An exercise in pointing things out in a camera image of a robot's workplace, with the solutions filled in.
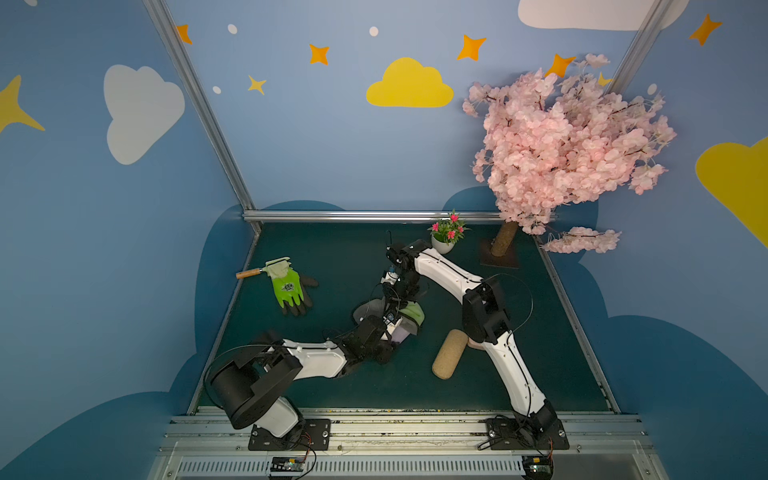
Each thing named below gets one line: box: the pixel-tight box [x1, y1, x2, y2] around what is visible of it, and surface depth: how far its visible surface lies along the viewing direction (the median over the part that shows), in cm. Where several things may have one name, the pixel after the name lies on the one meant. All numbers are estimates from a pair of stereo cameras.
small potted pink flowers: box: [427, 208, 471, 255], surface depth 107 cm
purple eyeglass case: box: [391, 316, 418, 344], surface depth 86 cm
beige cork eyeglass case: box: [432, 329, 468, 380], surface depth 86 cm
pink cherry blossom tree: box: [462, 54, 677, 257], surface depth 73 cm
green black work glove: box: [262, 257, 318, 316], surface depth 103 cm
